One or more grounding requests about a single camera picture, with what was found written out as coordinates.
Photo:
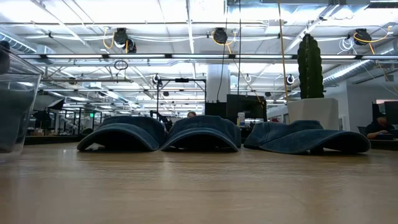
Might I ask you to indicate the dark blue baseball cap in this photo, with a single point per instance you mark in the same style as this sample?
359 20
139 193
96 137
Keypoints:
298 137
130 133
205 127

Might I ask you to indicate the person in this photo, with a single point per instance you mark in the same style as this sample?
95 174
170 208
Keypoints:
191 114
377 127

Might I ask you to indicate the small black background monitor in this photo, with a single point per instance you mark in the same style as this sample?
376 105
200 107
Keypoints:
216 109

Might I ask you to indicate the white bottle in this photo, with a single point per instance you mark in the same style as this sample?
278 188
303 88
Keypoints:
241 119

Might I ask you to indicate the tall green cactus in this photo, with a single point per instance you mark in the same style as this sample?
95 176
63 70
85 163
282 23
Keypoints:
311 68

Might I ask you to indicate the clear plastic bin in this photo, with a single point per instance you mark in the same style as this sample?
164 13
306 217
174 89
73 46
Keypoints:
21 81

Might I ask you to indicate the black desk monitors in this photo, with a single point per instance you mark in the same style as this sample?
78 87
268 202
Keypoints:
391 112

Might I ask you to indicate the black metal gantry frame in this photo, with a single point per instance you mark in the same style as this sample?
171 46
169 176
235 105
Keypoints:
182 80

